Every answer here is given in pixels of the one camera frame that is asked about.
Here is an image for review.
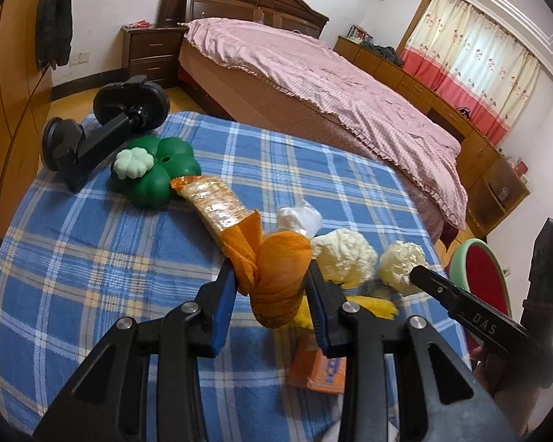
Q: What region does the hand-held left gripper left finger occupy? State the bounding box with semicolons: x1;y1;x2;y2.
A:
32;258;239;442

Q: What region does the pink checked blanket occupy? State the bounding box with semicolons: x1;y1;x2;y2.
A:
182;17;469;231

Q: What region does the brown bed base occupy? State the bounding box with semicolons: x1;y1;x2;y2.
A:
177;39;464;242

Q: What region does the dark clothes pile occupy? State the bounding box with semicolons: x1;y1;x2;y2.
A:
363;43;405;68

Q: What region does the wooden wardrobe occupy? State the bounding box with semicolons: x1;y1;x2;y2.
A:
0;0;57;281

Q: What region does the person's right hand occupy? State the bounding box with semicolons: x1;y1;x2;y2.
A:
470;345;542;431

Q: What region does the clear orange snack wrapper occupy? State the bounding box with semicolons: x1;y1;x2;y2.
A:
170;175;250;246

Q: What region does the red bin with green rim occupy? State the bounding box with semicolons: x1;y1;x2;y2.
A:
446;238;513;347

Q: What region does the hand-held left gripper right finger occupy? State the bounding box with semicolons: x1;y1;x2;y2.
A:
304;260;519;442

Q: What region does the black hanging jacket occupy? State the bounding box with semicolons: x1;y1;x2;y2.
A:
34;0;80;71

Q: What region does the black suction phone holder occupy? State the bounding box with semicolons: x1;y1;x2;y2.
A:
41;75;170;193

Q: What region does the wooden cabinet row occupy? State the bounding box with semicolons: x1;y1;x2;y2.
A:
334;34;532;241

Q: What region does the blue plaid tablecloth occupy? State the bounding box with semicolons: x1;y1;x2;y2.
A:
0;110;476;442

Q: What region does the dark wooden nightstand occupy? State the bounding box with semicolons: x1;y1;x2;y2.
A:
120;24;189;91

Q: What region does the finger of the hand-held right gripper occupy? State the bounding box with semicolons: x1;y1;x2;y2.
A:
409;266;530;353

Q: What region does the yellow knitted cloth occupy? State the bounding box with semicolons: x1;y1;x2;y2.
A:
299;295;400;330

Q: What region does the pale green clover toy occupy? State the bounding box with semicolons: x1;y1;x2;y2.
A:
114;147;156;180

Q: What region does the dark wooden headboard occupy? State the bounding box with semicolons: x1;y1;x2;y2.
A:
157;0;330;40

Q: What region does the clear plastic bag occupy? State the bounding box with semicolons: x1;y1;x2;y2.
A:
276;201;324;239

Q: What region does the orange paper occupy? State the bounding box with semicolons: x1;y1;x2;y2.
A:
221;209;313;330

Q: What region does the small cream paper ball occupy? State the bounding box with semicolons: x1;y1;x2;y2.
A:
378;240;430;296

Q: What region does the large cream paper ball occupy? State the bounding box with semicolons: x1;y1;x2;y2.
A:
310;228;379;287

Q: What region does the orange flat packet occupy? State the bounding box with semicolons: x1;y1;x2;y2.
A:
286;335;348;396

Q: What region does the printed curtain with red hem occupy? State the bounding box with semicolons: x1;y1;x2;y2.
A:
395;0;543;146

